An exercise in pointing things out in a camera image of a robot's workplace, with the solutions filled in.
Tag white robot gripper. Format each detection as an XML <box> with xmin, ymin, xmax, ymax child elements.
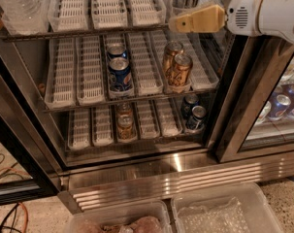
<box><xmin>168</xmin><ymin>0</ymin><xmax>263</xmax><ymax>36</ymax></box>

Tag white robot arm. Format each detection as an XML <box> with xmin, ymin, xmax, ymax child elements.
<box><xmin>168</xmin><ymin>0</ymin><xmax>294</xmax><ymax>45</ymax></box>

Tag gold soda can rear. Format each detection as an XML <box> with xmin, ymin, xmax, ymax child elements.
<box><xmin>162</xmin><ymin>41</ymin><xmax>184</xmax><ymax>73</ymax></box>

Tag gold soda can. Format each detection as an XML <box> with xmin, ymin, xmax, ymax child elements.
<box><xmin>162</xmin><ymin>41</ymin><xmax>184</xmax><ymax>73</ymax></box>
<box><xmin>168</xmin><ymin>52</ymin><xmax>193</xmax><ymax>86</ymax></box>

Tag gold soda can front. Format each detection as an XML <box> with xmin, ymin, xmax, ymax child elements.
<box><xmin>168</xmin><ymin>52</ymin><xmax>193</xmax><ymax>86</ymax></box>

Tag dark blue can lower rear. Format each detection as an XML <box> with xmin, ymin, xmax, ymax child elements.
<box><xmin>180</xmin><ymin>94</ymin><xmax>199</xmax><ymax>119</ymax></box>

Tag dark blue can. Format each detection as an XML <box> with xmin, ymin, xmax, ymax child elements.
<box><xmin>186</xmin><ymin>106</ymin><xmax>207</xmax><ymax>130</ymax></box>
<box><xmin>180</xmin><ymin>94</ymin><xmax>199</xmax><ymax>119</ymax></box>

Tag blue Pepsi can rear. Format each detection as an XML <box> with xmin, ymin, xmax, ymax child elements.
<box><xmin>107</xmin><ymin>44</ymin><xmax>128</xmax><ymax>60</ymax></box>

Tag blue pepsi can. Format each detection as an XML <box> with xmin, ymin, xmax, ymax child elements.
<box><xmin>107</xmin><ymin>44</ymin><xmax>128</xmax><ymax>60</ymax></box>
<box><xmin>108</xmin><ymin>57</ymin><xmax>132</xmax><ymax>92</ymax></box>

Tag dark blue can lower front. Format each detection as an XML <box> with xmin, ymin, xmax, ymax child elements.
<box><xmin>186</xmin><ymin>106</ymin><xmax>207</xmax><ymax>130</ymax></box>

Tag blue Pepsi can front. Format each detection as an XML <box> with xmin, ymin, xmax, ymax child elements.
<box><xmin>108</xmin><ymin>57</ymin><xmax>132</xmax><ymax>92</ymax></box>

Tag Pepsi can behind glass door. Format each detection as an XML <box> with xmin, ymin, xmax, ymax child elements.
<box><xmin>268</xmin><ymin>94</ymin><xmax>291</xmax><ymax>121</ymax></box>

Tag brown soda can lower rear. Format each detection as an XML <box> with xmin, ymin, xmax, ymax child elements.
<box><xmin>116</xmin><ymin>103</ymin><xmax>133</xmax><ymax>117</ymax></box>

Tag brown soda can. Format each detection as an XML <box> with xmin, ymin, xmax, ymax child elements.
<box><xmin>116</xmin><ymin>103</ymin><xmax>133</xmax><ymax>117</ymax></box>
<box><xmin>117</xmin><ymin>115</ymin><xmax>134</xmax><ymax>140</ymax></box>

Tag stainless steel fridge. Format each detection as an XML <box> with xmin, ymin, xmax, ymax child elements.
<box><xmin>0</xmin><ymin>0</ymin><xmax>294</xmax><ymax>213</ymax></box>

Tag brown soda can lower front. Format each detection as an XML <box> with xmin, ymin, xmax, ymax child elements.
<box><xmin>117</xmin><ymin>115</ymin><xmax>134</xmax><ymax>140</ymax></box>

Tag clear plastic bin right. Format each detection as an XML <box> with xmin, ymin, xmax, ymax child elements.
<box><xmin>171</xmin><ymin>183</ymin><xmax>284</xmax><ymax>233</ymax></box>

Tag clear plastic bin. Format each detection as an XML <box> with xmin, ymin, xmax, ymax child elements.
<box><xmin>63</xmin><ymin>200</ymin><xmax>173</xmax><ymax>233</ymax></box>
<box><xmin>171</xmin><ymin>183</ymin><xmax>284</xmax><ymax>233</ymax></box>

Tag clear plastic bin left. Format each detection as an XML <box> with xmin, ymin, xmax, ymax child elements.
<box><xmin>63</xmin><ymin>200</ymin><xmax>173</xmax><ymax>233</ymax></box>

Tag orange cable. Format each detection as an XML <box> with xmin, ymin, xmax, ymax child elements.
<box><xmin>16</xmin><ymin>201</ymin><xmax>29</xmax><ymax>233</ymax></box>

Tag black cable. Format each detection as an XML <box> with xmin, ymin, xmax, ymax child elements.
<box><xmin>0</xmin><ymin>203</ymin><xmax>21</xmax><ymax>233</ymax></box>

